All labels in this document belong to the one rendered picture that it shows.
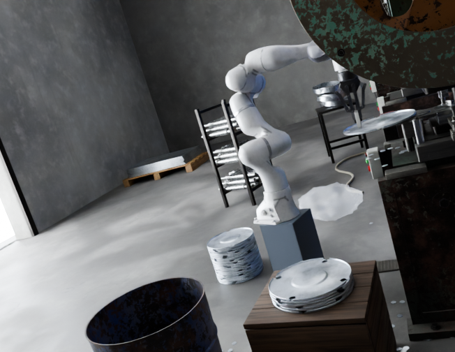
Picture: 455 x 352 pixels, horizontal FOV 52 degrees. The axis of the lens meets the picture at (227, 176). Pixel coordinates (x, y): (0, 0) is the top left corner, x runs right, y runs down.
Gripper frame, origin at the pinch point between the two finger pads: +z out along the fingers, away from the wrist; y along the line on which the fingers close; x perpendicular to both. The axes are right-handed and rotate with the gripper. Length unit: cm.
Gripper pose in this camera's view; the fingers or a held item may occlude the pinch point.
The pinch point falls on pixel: (357, 119)
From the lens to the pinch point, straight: 200.5
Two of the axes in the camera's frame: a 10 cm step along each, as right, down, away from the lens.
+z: 2.9, 9.4, 2.0
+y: -9.2, 2.0, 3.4
